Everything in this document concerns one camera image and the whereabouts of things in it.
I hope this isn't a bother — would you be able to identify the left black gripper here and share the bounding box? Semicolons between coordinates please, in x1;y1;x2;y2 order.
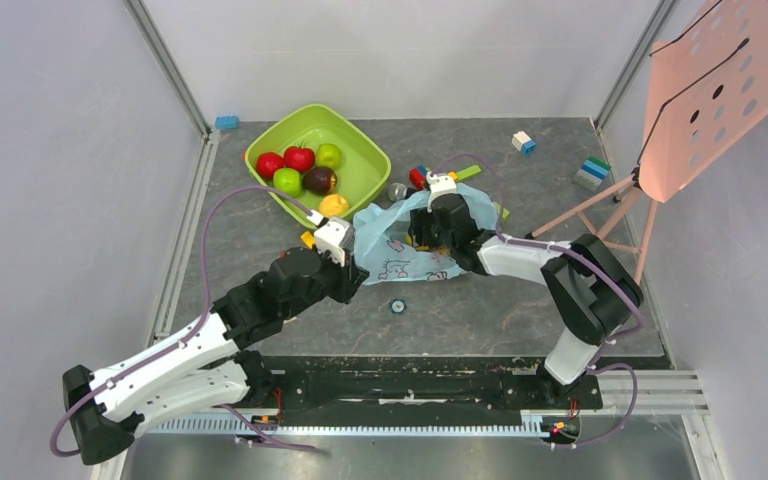
282;244;370;321

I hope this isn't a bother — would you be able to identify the yellow fake pear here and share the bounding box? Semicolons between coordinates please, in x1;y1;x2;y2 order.
414;245;449;255

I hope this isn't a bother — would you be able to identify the light blue printed plastic bag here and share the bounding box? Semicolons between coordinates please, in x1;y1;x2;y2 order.
353;183;503;287

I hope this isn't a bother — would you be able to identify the red fake tomato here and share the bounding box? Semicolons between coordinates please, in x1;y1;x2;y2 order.
283;146;316;173

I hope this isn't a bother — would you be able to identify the yellow green fake mango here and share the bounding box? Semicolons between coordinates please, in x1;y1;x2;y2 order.
315;143;343;170

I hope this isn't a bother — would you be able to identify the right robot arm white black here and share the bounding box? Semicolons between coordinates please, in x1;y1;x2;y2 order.
409;194;643;408

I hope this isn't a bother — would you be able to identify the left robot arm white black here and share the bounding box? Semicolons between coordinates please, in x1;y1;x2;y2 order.
62;247;369;465

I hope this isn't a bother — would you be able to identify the yellow fake fruit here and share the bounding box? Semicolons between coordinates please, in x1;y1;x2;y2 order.
317;193;350;217

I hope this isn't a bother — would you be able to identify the green fake apple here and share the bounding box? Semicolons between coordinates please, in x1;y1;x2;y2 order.
272;167;304;197

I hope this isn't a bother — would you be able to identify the dark purple fake fruit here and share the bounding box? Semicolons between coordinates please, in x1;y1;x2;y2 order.
303;167;338;196

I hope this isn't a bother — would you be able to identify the red fake apple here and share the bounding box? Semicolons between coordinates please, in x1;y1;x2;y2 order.
255;152;284;181

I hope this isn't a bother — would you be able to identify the yellow curved toy block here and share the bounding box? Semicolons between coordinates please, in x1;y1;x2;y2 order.
300;231;316;249

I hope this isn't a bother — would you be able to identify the multicolour toy block stack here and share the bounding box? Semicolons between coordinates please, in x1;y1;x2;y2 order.
408;165;482;191

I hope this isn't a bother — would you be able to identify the black toy microphone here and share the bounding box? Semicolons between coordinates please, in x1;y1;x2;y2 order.
387;182;417;202

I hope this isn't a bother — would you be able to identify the white blue toy block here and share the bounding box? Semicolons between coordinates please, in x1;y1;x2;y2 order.
511;131;536;156

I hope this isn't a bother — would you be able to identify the green plastic basin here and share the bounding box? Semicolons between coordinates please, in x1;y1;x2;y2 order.
243;104;392;228

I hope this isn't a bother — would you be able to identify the grey blue green block stack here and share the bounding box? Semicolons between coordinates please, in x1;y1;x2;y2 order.
573;156;612;191

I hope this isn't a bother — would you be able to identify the pink music stand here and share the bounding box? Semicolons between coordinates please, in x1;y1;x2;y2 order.
530;0;768;279

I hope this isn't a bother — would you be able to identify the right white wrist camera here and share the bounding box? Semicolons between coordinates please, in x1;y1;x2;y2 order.
425;172;457;212

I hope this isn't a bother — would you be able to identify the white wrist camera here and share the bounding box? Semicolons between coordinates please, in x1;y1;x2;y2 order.
307;210;354;267
425;172;457;212

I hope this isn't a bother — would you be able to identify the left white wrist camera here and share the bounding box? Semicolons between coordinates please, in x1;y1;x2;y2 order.
307;210;354;267

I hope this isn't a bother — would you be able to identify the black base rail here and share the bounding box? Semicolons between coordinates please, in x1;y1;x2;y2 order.
242;356;603;427

